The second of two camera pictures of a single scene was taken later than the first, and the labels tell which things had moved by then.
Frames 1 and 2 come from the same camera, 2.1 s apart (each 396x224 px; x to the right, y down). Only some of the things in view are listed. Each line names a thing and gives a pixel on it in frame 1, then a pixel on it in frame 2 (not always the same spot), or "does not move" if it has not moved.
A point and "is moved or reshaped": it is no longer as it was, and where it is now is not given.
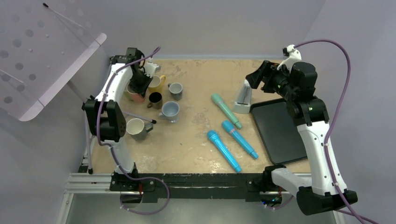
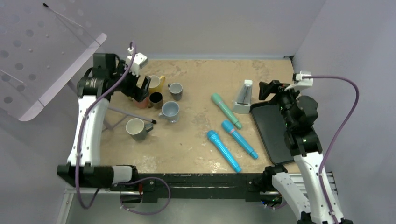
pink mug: [137, 97] is moved or reshaped
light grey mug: [170, 112] does not move
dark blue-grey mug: [176, 90] does not move
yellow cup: [156, 83] does not move
